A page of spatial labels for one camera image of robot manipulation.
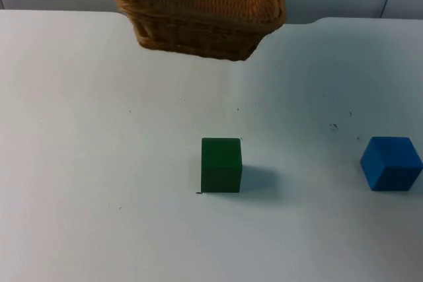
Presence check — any pale brown wicker basket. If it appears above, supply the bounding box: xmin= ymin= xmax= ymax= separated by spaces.
xmin=112 ymin=0 xmax=286 ymax=62

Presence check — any blue cube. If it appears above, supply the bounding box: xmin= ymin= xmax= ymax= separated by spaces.
xmin=360 ymin=135 xmax=423 ymax=192

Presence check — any green cube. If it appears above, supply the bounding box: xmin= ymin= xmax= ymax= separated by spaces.
xmin=200 ymin=137 xmax=243 ymax=194

